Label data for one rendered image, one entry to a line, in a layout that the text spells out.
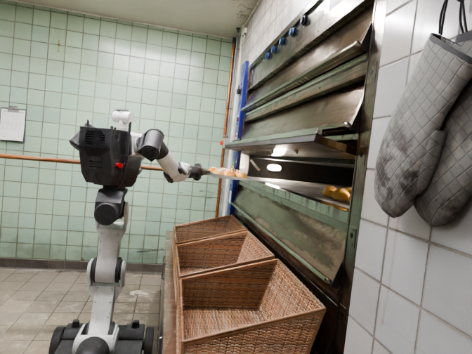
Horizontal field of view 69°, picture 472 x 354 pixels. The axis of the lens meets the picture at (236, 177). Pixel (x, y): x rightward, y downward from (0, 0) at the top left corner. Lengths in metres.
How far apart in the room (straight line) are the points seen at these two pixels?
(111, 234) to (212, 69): 2.34
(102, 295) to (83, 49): 2.57
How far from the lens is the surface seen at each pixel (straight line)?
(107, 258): 2.07
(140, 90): 3.79
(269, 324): 1.22
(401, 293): 0.99
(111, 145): 1.81
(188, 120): 3.75
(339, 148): 1.16
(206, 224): 2.85
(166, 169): 1.96
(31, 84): 4.00
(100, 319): 2.14
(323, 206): 1.36
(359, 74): 1.26
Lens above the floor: 1.32
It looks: 3 degrees down
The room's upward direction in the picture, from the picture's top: 6 degrees clockwise
